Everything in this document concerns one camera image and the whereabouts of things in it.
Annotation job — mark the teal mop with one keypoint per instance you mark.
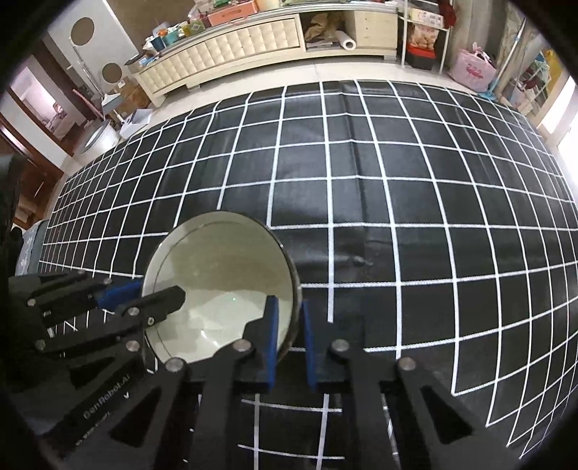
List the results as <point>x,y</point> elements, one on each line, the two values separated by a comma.
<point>490,94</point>

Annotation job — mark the white plastic tub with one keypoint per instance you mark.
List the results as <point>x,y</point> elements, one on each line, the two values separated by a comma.
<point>101,138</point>

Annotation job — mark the crumpled brown paper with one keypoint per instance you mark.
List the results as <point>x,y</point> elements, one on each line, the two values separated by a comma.
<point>323,27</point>

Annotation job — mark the grey cushion with crown print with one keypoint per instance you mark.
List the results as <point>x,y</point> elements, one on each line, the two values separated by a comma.
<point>29,248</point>

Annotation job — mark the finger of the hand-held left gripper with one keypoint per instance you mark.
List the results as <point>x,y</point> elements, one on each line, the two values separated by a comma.
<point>117,293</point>
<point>162,300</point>

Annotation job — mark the cardboard box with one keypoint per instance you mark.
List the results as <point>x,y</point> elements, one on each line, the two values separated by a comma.
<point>133,95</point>

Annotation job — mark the pink bag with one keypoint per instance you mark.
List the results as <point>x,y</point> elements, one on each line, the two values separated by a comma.
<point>474,70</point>

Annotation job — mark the salmon pink box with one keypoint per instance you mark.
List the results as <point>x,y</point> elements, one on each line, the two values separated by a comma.
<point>232,13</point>

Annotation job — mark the white floor appliance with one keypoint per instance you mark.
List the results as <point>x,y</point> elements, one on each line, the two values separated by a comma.
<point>135,122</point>

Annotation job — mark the white paper roll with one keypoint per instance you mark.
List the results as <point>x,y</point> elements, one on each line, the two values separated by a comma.
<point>347,44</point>

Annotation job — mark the black white checked tablecloth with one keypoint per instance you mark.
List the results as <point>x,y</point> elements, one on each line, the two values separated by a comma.
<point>406,203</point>

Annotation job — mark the cream tufted low cabinet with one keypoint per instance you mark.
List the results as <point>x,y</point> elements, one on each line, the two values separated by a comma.
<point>235,45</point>

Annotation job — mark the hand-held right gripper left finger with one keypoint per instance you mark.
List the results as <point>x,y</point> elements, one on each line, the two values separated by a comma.
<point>271,343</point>

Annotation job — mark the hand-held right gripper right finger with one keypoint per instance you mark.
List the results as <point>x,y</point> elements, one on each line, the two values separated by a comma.
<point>309,348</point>

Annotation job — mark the yellow bag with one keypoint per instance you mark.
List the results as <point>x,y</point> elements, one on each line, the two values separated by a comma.
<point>550,61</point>

